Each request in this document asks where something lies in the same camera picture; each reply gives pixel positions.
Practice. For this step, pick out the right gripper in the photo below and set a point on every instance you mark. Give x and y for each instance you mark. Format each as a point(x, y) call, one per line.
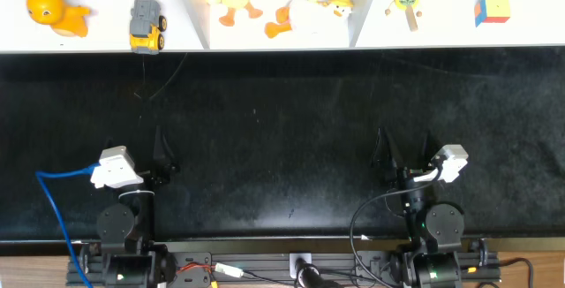
point(412, 176)

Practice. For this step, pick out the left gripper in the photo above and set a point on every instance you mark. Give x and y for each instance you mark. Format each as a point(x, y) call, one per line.
point(155, 177)

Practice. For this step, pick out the grey and yellow toy truck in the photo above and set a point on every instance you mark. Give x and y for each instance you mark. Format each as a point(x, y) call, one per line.
point(145, 25)

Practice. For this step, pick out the yellow rattle drum toy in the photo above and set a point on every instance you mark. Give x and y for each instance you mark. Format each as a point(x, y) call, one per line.
point(407, 0)

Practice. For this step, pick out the yellow rubber duck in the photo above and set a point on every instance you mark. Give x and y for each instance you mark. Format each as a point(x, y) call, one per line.
point(48, 9)

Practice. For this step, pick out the many-coloured puzzle cube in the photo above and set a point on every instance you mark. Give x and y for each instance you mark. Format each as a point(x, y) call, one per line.
point(496, 9)

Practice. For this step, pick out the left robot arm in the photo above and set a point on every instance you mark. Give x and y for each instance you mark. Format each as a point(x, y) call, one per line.
point(115, 226)

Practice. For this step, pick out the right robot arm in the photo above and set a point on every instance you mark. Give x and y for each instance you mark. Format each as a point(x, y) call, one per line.
point(443, 226)

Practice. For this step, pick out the white shelf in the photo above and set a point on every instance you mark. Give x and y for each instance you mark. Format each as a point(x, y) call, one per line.
point(441, 27)

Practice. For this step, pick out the white plush duck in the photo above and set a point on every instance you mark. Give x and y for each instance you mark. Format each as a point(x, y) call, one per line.
point(311, 16)

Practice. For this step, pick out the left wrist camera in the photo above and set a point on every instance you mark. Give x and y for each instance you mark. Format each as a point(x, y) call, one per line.
point(115, 169)

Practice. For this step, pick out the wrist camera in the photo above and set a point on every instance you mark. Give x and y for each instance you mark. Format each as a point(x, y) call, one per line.
point(452, 162)
point(115, 169)

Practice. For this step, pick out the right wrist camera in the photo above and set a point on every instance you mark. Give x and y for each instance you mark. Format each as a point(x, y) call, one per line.
point(452, 162)

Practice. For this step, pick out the mounting rail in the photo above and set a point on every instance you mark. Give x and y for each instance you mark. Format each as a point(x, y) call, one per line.
point(335, 270)

